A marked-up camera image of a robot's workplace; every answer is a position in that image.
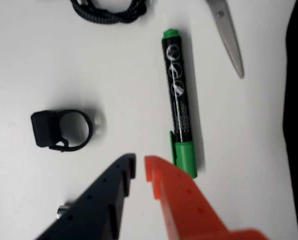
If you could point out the green marker with black barrel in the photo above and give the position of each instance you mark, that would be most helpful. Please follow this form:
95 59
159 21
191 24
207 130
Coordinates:
179 105

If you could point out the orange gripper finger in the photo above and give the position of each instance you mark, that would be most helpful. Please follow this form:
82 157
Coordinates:
184 207

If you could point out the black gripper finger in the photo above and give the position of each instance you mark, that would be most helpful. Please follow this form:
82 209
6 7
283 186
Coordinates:
96 205

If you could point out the black bag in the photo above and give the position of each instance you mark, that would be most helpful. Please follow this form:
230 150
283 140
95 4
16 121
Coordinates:
297 125

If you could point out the black AA battery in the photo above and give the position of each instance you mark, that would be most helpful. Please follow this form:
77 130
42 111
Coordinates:
63 210

